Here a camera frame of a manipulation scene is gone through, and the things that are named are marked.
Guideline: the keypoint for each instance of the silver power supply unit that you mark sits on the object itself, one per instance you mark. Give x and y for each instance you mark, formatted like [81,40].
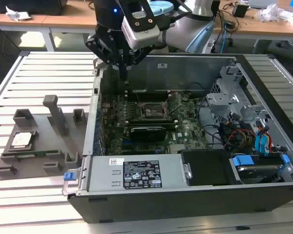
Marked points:
[102,170]

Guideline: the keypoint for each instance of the small black box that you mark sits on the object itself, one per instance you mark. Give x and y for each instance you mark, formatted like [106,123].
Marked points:
[239,10]

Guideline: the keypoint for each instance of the clear plastic wrap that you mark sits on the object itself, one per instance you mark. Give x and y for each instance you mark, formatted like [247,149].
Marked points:
[271,12]

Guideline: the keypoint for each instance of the CPU socket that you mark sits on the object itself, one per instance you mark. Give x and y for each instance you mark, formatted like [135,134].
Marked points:
[151,107]

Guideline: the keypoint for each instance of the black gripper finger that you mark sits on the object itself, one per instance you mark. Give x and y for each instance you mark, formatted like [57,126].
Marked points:
[136,56]
[100,48]

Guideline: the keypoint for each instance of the grey parts rack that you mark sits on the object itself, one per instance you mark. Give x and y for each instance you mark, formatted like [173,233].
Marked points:
[48,146]

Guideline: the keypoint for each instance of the black camera bracket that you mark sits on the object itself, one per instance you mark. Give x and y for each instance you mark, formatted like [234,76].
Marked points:
[142,26]

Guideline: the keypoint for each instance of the white power strip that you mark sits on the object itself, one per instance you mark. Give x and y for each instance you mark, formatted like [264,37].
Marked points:
[210,46]

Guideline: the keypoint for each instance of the pale blue teach pendant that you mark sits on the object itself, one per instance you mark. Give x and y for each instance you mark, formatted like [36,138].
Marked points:
[200,39]

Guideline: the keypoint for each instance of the black computer case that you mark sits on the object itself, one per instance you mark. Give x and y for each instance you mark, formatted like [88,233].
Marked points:
[27,6]

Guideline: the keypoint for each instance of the black graphics card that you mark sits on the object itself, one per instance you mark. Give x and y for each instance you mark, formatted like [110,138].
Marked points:
[146,134]

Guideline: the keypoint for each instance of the green RAM stick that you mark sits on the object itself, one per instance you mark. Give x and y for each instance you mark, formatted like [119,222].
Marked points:
[41,153]

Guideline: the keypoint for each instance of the silver metal drive cage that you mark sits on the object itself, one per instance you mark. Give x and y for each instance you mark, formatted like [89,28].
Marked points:
[222,98]

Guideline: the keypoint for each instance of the thin metal locking lever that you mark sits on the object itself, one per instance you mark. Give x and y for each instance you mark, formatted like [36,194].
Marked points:
[137,97]
[175,109]

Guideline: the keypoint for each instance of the black RAM slot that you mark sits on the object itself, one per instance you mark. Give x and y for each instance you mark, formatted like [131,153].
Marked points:
[130,97]
[149,119]
[149,122]
[171,128]
[130,92]
[171,125]

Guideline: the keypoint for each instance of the wooden desk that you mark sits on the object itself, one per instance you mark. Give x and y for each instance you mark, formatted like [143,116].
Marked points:
[258,28]
[70,20]
[14,24]

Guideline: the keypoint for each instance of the blue case latch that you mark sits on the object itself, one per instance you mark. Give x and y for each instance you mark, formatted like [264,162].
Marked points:
[69,176]

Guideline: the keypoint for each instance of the round coin battery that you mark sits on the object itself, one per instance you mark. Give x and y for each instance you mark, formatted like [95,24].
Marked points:
[184,98]

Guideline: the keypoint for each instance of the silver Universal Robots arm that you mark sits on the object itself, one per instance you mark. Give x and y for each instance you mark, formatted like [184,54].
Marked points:
[175,36]

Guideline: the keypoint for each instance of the open black PC case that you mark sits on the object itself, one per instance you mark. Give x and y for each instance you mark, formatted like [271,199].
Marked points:
[161,207]

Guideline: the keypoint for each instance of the black plastic bay cover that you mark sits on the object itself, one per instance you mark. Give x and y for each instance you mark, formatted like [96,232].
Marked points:
[205,168]

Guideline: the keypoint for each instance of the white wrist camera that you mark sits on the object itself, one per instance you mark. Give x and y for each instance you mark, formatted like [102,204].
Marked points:
[141,39]

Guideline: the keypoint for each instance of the hard disk in blue carrier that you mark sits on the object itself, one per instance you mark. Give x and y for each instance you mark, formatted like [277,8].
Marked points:
[243,161]

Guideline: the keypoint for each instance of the crumpled white paper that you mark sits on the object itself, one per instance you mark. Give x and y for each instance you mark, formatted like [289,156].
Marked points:
[17,13]

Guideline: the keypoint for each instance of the grey laptop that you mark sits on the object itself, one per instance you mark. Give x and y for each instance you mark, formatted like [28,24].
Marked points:
[261,3]

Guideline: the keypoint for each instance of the silver CPU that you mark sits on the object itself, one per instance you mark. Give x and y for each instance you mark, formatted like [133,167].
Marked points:
[20,140]

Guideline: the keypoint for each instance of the green motherboard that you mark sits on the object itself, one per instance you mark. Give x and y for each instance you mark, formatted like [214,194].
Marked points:
[193,117]

